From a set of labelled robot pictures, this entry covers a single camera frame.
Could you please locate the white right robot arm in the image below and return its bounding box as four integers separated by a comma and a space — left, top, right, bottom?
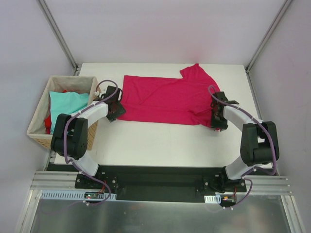
208, 92, 279, 193

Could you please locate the left white cable duct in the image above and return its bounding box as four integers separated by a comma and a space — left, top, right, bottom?
41, 190, 117, 201

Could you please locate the teal t shirt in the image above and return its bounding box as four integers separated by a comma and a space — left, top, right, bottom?
49, 91, 89, 124

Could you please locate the white cable duct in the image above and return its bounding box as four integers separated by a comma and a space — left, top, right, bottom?
204, 194, 221, 204
41, 190, 117, 201

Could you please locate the red t shirt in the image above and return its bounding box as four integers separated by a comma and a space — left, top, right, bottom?
44, 90, 70, 134

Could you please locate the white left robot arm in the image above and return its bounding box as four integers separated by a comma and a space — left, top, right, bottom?
51, 85, 126, 189

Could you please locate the wicker basket with cloth liner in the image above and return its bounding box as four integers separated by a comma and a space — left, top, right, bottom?
27, 76, 98, 149

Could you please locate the pink t shirt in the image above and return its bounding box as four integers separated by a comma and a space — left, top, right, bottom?
119, 64, 220, 128

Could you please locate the right white cable duct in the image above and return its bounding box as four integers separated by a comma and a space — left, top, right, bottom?
204, 194, 221, 204

